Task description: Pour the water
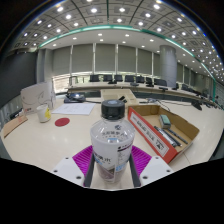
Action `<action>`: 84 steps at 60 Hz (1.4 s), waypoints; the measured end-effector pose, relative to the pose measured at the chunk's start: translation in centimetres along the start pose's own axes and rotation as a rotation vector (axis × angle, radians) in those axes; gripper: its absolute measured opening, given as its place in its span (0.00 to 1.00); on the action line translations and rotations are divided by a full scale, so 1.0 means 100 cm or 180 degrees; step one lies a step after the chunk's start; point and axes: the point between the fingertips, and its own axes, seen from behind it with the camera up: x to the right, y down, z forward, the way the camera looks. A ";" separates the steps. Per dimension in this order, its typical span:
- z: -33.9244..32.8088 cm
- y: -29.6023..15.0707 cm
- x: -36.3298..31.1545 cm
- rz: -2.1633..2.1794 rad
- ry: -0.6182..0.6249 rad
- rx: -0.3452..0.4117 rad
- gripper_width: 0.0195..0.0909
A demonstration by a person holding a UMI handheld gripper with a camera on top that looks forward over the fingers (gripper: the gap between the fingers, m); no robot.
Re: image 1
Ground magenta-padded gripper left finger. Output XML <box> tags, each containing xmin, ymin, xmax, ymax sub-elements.
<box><xmin>51</xmin><ymin>145</ymin><xmax>96</xmax><ymax>188</ymax></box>

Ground black desk phone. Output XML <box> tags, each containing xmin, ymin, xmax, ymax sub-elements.
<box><xmin>63</xmin><ymin>92</ymin><xmax>87</xmax><ymax>104</ymax></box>

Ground green whiteboard eraser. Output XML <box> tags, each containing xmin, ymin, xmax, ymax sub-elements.
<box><xmin>158</xmin><ymin>114</ymin><xmax>172</xmax><ymax>130</ymax></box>

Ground black marker pens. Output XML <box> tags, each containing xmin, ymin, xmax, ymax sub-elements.
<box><xmin>153</xmin><ymin>125</ymin><xmax>189</xmax><ymax>148</ymax></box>

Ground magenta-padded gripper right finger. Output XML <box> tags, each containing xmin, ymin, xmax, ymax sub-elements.
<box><xmin>128</xmin><ymin>145</ymin><xmax>175</xmax><ymax>188</ymax></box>

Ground white printed paper sheet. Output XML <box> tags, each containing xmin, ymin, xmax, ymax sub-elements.
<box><xmin>51</xmin><ymin>102</ymin><xmax>97</xmax><ymax>116</ymax></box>

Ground flat brown cardboard sheet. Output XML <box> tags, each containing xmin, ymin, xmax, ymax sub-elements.
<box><xmin>1</xmin><ymin>114</ymin><xmax>29</xmax><ymax>139</ymax></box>

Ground white open organizer box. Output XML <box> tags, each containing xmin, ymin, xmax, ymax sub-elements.
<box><xmin>100</xmin><ymin>88</ymin><xmax>140</xmax><ymax>108</ymax></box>

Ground clear black-capped water bottle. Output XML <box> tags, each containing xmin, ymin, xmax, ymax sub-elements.
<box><xmin>89</xmin><ymin>99</ymin><xmax>136</xmax><ymax>184</ymax></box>

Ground white cup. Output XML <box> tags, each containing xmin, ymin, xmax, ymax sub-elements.
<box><xmin>35</xmin><ymin>103</ymin><xmax>52</xmax><ymax>124</ymax></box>

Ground flat round red coaster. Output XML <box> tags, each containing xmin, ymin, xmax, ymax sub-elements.
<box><xmin>54</xmin><ymin>117</ymin><xmax>71</xmax><ymax>128</ymax></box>

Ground white printer paper carton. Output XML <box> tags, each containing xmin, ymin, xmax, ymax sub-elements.
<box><xmin>20</xmin><ymin>81</ymin><xmax>56</xmax><ymax>116</ymax></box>

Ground row of black office chairs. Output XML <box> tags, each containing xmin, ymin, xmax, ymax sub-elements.
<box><xmin>88</xmin><ymin>73</ymin><xmax>181</xmax><ymax>90</ymax></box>

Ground ceiling spot lights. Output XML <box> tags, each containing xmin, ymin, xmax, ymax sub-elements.
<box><xmin>13</xmin><ymin>0</ymin><xmax>224</xmax><ymax>84</ymax></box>

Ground long curved conference desk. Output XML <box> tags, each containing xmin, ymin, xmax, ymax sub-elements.
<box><xmin>66</xmin><ymin>81</ymin><xmax>224</xmax><ymax>109</ymax></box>

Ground red-sided open cardboard box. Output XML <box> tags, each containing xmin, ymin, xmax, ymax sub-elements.
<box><xmin>127</xmin><ymin>104</ymin><xmax>201</xmax><ymax>165</ymax></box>

